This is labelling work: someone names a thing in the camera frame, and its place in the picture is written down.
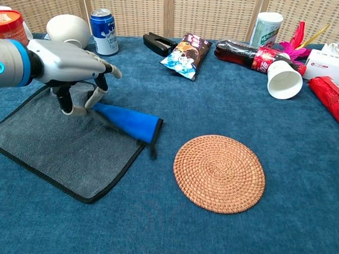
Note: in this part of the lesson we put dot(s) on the white cardboard box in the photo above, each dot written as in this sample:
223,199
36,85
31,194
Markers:
331,66

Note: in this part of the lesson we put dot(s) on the white ceramic bowl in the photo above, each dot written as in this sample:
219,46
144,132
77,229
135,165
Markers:
69,28

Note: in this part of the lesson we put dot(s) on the red biscuit packet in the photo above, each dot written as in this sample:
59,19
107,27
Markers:
335,104

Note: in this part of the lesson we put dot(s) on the blue table cloth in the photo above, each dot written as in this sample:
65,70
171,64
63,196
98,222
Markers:
208,238

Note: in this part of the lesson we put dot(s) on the pink feather shuttlecock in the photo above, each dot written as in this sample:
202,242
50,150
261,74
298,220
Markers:
295,49

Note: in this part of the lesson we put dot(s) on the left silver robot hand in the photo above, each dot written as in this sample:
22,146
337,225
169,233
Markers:
64,61

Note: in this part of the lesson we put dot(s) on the black stapler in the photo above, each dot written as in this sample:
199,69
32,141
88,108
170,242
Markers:
160,44

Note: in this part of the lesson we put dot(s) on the green and white lidded cup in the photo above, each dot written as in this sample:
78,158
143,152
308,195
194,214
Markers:
266,29

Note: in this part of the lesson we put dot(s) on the grey and blue microfiber cloth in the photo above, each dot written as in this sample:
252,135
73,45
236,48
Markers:
64,155

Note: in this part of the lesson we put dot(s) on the blue and white drink can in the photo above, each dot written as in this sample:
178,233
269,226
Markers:
104,33

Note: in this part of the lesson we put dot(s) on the round woven rattan coaster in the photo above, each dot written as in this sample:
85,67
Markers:
219,174

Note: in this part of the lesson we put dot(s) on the orange instant noodle tub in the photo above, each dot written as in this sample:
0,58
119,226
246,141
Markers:
8,26

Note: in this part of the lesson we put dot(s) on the dark chocolate snack bag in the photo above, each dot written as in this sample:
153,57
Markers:
186,57

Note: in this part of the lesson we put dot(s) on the tipped paper cup green print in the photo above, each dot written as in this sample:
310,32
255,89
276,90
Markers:
284,82

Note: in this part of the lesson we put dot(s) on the bamboo folding screen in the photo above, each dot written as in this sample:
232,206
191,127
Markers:
211,14

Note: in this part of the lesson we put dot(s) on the cola bottle with red label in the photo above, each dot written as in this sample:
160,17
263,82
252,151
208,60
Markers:
237,54

